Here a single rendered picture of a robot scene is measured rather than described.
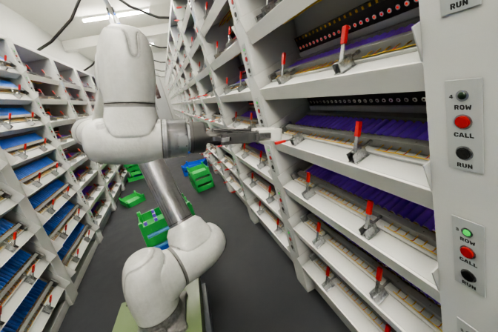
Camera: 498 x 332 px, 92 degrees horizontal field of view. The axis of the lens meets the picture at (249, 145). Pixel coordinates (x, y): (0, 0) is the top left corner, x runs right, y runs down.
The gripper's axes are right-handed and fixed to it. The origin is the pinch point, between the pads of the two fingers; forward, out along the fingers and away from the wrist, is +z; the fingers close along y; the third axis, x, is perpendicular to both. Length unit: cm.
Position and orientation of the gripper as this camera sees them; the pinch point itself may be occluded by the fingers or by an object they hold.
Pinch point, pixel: (267, 133)
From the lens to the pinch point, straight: 64.4
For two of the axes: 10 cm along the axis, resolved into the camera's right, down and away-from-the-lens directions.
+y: 3.3, 1.6, -9.3
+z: 9.4, -0.6, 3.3
